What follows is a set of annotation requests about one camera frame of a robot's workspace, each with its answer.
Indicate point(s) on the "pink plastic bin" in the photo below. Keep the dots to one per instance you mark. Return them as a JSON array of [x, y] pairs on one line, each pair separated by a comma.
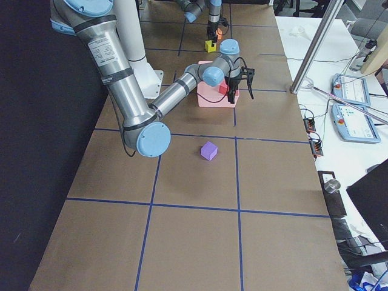
[[209, 96]]

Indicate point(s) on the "lower orange black connector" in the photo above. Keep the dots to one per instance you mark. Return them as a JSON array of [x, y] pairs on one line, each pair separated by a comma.
[[316, 147]]

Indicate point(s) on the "upper teach pendant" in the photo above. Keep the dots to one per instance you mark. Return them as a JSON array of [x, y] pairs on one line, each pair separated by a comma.
[[351, 88]]

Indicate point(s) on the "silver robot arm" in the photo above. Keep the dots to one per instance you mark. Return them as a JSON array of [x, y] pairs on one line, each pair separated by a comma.
[[110, 30], [193, 10]]

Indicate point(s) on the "upper orange black connector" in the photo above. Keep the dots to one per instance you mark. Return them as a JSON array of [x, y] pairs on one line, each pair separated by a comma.
[[309, 124]]

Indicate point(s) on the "small metal cylinder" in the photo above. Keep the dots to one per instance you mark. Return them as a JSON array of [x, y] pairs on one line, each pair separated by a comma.
[[332, 186]]

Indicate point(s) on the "orange foam block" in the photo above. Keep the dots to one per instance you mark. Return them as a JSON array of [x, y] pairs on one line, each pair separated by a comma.
[[219, 34]]

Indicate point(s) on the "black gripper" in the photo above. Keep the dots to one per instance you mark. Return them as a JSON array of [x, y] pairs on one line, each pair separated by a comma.
[[233, 81], [211, 31]]

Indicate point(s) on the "black monitor corner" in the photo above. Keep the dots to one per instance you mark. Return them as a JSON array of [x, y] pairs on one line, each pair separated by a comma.
[[369, 196]]

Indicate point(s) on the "red foam block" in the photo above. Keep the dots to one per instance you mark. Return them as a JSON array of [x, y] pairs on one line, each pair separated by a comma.
[[223, 88]]

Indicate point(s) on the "lower teach pendant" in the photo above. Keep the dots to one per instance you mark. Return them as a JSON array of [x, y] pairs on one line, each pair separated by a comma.
[[354, 126]]

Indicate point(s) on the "purple foam block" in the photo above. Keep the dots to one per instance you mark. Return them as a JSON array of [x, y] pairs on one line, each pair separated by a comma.
[[209, 150]]

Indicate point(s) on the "aluminium frame post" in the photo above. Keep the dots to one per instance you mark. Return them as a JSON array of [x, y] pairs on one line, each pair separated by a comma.
[[322, 30]]

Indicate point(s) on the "yellow foam block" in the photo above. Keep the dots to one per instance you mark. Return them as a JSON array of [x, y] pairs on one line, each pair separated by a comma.
[[209, 46]]

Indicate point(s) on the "teach pendant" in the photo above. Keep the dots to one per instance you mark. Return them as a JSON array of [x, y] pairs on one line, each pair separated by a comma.
[[351, 88], [354, 126]]

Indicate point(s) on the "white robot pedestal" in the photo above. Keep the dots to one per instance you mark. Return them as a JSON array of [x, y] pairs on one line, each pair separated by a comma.
[[129, 32]]

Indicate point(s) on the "orange black connector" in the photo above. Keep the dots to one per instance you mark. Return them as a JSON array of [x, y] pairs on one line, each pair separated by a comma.
[[309, 124], [316, 147]]

